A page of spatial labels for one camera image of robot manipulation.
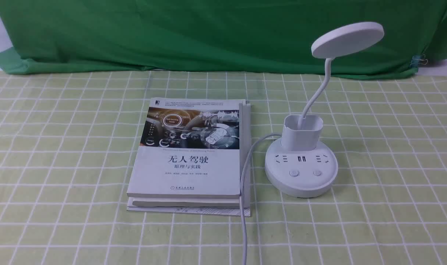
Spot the metal binder clip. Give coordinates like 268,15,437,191
410,54,429,68

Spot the green checkered tablecloth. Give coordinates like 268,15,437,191
0,71,447,265

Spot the top book with car cover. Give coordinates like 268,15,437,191
127,98,246,199

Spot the white lamp power cable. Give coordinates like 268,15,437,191
239,133,282,265

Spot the middle white book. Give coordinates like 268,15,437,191
132,103,251,209

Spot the white desk lamp with sockets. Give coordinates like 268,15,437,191
264,21,384,198

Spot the bottom thin white book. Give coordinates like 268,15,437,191
127,198,241,216

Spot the green backdrop cloth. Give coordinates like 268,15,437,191
0,0,447,80

